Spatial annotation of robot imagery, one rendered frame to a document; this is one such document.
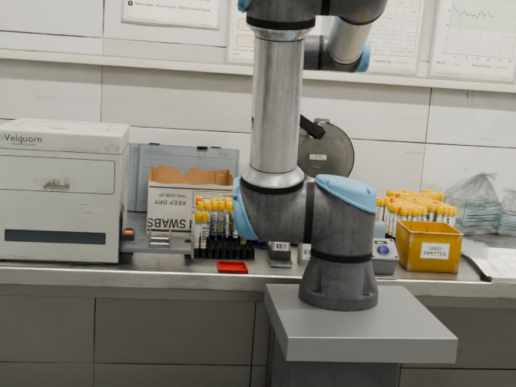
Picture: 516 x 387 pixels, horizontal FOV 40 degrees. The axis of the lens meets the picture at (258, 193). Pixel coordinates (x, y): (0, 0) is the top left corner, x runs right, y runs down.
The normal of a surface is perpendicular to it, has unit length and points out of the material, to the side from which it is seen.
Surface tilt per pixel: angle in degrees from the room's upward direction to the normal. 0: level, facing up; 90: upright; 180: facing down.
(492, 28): 92
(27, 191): 90
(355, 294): 72
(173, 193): 97
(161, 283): 90
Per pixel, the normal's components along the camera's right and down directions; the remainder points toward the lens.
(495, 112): 0.11, 0.18
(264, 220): -0.10, 0.38
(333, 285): -0.27, -0.16
